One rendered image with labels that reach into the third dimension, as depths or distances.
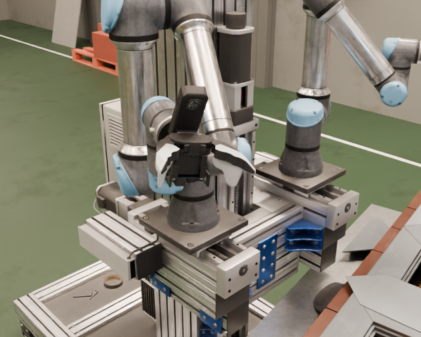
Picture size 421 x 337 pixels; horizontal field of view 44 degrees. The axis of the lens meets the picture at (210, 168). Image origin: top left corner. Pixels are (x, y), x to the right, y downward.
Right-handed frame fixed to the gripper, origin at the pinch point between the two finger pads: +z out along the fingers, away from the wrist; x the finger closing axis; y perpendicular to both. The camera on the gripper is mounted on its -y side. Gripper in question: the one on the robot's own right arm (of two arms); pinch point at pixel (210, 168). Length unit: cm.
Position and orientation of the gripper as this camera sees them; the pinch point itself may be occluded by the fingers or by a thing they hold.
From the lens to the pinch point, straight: 77.8
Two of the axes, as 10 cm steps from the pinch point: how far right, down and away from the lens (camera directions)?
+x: -9.4, 0.0, -3.3
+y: -1.3, 9.2, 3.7
